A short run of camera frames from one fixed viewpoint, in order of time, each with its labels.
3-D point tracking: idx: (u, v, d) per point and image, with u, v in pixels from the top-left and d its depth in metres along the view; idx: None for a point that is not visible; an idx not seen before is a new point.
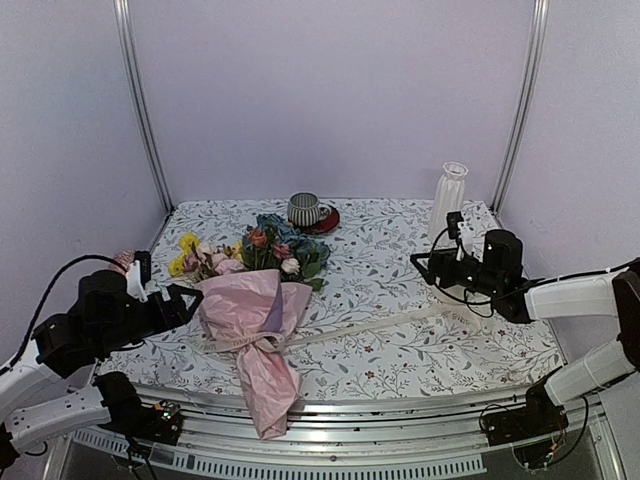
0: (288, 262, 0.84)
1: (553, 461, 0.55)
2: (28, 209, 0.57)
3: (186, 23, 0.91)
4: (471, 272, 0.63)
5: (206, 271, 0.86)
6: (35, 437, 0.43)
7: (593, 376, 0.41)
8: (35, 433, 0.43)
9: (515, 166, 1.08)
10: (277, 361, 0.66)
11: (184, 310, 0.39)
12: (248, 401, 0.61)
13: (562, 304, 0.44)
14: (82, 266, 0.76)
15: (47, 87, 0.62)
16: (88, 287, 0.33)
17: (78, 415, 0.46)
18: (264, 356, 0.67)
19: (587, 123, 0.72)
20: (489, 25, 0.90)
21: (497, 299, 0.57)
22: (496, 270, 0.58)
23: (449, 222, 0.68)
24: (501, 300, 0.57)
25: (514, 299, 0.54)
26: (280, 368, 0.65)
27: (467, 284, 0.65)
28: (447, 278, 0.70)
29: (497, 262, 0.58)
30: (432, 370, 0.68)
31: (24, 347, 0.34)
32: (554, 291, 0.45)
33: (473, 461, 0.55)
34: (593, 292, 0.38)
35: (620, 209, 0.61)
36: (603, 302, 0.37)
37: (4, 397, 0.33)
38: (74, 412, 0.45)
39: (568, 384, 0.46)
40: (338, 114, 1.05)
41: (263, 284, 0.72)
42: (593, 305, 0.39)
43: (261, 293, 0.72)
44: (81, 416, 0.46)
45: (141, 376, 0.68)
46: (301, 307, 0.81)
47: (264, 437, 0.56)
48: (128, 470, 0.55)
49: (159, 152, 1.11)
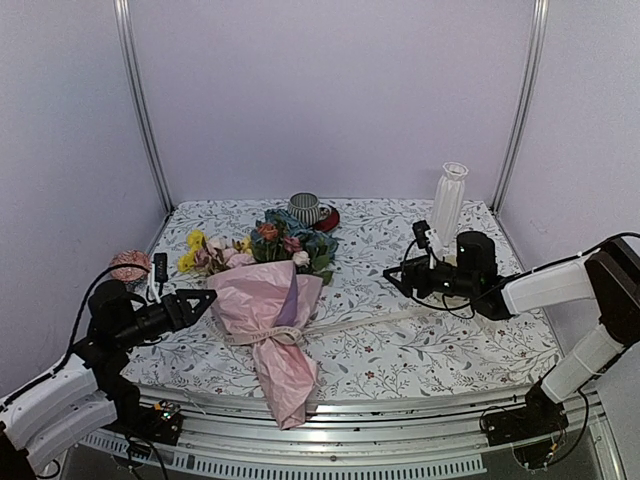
0: (299, 255, 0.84)
1: (553, 460, 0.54)
2: (28, 208, 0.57)
3: (185, 22, 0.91)
4: (446, 279, 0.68)
5: (217, 265, 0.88)
6: (45, 450, 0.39)
7: (586, 365, 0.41)
8: (50, 440, 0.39)
9: (515, 166, 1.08)
10: (293, 351, 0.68)
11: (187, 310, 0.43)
12: (268, 392, 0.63)
13: (540, 293, 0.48)
14: (83, 265, 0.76)
15: (45, 87, 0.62)
16: (98, 302, 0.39)
17: (57, 437, 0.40)
18: (280, 347, 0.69)
19: (587, 123, 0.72)
20: (489, 24, 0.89)
21: (474, 297, 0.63)
22: (473, 271, 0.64)
23: (418, 232, 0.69)
24: (479, 300, 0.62)
25: (491, 296, 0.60)
26: (297, 358, 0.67)
27: (444, 289, 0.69)
28: (421, 288, 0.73)
29: (472, 263, 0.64)
30: (432, 370, 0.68)
31: (67, 359, 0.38)
32: (534, 283, 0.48)
33: (472, 460, 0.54)
34: (575, 274, 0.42)
35: (618, 208, 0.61)
36: (584, 284, 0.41)
37: (52, 396, 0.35)
38: (61, 428, 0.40)
39: (561, 379, 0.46)
40: (337, 115, 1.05)
41: (278, 275, 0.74)
42: (577, 290, 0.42)
43: (277, 284, 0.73)
44: (64, 434, 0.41)
45: (141, 376, 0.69)
46: (313, 300, 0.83)
47: (284, 427, 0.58)
48: (128, 470, 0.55)
49: (160, 152, 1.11)
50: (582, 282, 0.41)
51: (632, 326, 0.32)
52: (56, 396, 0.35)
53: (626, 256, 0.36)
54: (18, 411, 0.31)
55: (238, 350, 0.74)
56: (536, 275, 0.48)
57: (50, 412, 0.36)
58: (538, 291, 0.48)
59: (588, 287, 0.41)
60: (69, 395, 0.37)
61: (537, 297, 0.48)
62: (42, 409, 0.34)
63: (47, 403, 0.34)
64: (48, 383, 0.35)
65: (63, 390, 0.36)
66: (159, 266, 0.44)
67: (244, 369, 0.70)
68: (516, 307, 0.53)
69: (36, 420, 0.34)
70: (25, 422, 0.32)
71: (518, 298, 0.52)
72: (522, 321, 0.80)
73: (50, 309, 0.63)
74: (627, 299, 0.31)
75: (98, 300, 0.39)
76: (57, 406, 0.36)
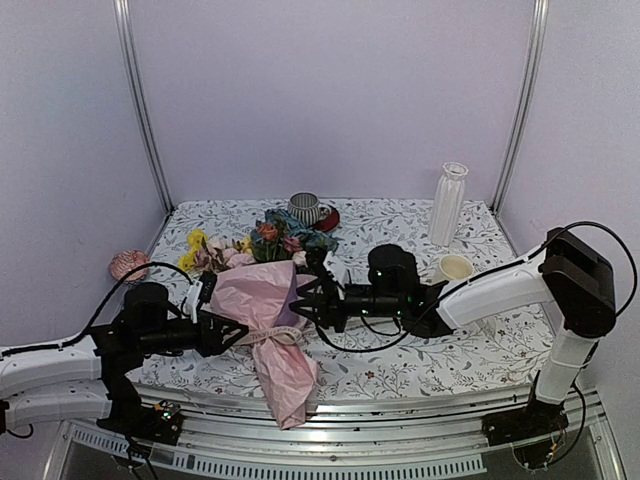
0: (299, 255, 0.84)
1: (553, 461, 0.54)
2: (27, 209, 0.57)
3: (185, 23, 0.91)
4: (362, 303, 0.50)
5: (217, 265, 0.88)
6: (27, 413, 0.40)
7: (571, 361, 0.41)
8: (33, 409, 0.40)
9: (515, 167, 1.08)
10: (293, 351, 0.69)
11: (218, 338, 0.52)
12: (268, 393, 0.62)
13: (487, 305, 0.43)
14: (83, 265, 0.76)
15: (46, 88, 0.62)
16: (135, 298, 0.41)
17: (41, 407, 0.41)
18: (280, 347, 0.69)
19: (588, 122, 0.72)
20: (489, 24, 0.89)
21: (408, 322, 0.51)
22: (396, 291, 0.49)
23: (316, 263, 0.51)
24: (414, 324, 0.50)
25: (427, 317, 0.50)
26: (297, 358, 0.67)
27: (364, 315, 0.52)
28: (340, 323, 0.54)
29: (393, 284, 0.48)
30: (432, 370, 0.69)
31: (79, 338, 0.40)
32: (481, 296, 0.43)
33: (472, 460, 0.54)
34: (531, 284, 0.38)
35: (618, 208, 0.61)
36: (538, 291, 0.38)
37: (48, 369, 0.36)
38: (49, 400, 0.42)
39: (548, 382, 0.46)
40: (337, 114, 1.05)
41: (278, 275, 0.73)
42: (528, 297, 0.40)
43: (277, 284, 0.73)
44: (50, 407, 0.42)
45: (142, 376, 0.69)
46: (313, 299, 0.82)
47: (284, 427, 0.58)
48: (128, 470, 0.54)
49: (160, 152, 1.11)
50: (535, 289, 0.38)
51: (597, 319, 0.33)
52: (54, 367, 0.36)
53: (570, 249, 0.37)
54: (12, 365, 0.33)
55: (237, 350, 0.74)
56: (483, 287, 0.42)
57: (37, 382, 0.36)
58: (483, 303, 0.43)
59: (541, 293, 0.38)
60: (63, 374, 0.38)
61: (486, 309, 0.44)
62: (35, 375, 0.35)
63: (42, 372, 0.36)
64: (54, 353, 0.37)
65: (61, 367, 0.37)
66: (206, 286, 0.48)
67: (244, 369, 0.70)
68: (459, 322, 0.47)
69: (24, 382, 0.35)
70: (13, 381, 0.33)
71: (461, 312, 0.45)
72: (522, 321, 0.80)
73: (50, 309, 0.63)
74: (594, 300, 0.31)
75: (135, 298, 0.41)
76: (49, 379, 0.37)
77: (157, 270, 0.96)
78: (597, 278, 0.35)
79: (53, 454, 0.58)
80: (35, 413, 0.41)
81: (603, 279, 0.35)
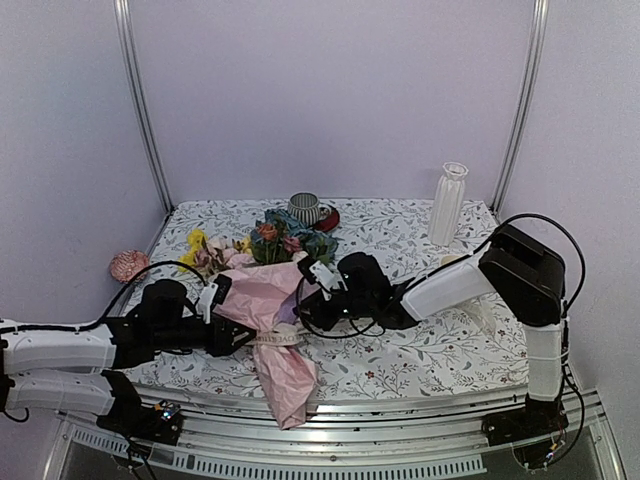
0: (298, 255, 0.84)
1: (553, 461, 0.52)
2: (26, 208, 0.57)
3: (185, 22, 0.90)
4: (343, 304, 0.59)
5: (217, 265, 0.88)
6: (31, 396, 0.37)
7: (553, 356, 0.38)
8: (37, 392, 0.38)
9: (514, 167, 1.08)
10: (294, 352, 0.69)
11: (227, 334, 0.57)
12: (269, 393, 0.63)
13: (441, 297, 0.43)
14: (82, 264, 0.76)
15: (45, 88, 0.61)
16: (154, 293, 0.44)
17: (45, 391, 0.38)
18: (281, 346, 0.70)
19: (588, 122, 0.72)
20: (489, 23, 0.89)
21: (378, 314, 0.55)
22: (364, 290, 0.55)
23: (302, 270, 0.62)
24: (383, 316, 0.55)
25: (394, 309, 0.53)
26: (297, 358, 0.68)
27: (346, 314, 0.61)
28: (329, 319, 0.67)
29: (359, 284, 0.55)
30: (432, 370, 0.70)
31: (95, 325, 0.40)
32: (433, 290, 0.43)
33: (472, 460, 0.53)
34: (473, 276, 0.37)
35: (618, 208, 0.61)
36: (481, 283, 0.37)
37: (60, 349, 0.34)
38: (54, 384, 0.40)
39: (544, 381, 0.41)
40: (337, 114, 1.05)
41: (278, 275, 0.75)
42: (475, 289, 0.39)
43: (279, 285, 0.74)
44: (52, 392, 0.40)
45: (141, 376, 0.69)
46: None
47: (285, 427, 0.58)
48: (128, 471, 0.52)
49: (160, 152, 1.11)
50: (480, 282, 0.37)
51: (538, 309, 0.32)
52: (69, 349, 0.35)
53: (521, 245, 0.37)
54: (26, 340, 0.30)
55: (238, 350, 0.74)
56: (434, 281, 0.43)
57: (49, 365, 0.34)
58: (438, 297, 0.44)
59: (485, 287, 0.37)
60: (73, 358, 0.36)
61: (439, 301, 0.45)
62: (50, 356, 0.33)
63: (56, 351, 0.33)
64: (71, 336, 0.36)
65: (78, 351, 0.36)
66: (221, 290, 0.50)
67: (244, 369, 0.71)
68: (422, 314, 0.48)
69: (38, 362, 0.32)
70: (30, 358, 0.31)
71: (421, 305, 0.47)
72: None
73: (49, 309, 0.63)
74: (535, 292, 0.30)
75: (154, 292, 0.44)
76: (62, 363, 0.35)
77: (157, 270, 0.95)
78: (545, 271, 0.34)
79: (53, 454, 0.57)
80: (38, 396, 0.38)
81: (549, 271, 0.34)
